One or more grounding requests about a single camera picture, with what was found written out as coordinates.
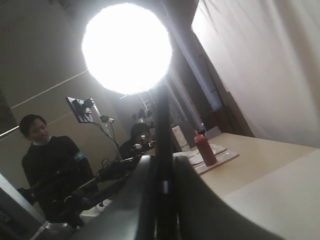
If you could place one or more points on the black paintbrush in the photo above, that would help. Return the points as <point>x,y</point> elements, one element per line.
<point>163,150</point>

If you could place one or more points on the white tray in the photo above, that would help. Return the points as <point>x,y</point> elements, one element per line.
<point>222,154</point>

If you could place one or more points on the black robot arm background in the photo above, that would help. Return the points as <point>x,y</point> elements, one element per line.
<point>90,199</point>

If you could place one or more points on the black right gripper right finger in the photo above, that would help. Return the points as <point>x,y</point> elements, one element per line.
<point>203,215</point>

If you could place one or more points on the person with dark hair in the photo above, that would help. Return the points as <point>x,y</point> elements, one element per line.
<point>137,130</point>

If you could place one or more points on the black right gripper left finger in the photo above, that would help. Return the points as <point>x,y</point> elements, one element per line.
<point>132,214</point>

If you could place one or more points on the white backdrop cloth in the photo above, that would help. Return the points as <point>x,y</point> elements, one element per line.
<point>267,55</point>

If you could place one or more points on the black monitor on stand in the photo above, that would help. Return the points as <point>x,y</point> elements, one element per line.
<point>85,111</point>

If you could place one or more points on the round studio softbox light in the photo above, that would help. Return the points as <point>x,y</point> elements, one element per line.
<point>126,48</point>

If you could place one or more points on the person in dark jacket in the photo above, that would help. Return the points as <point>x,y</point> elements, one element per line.
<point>53,165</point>

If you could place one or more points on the red squeeze bottle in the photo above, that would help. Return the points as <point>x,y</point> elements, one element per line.
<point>205,149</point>

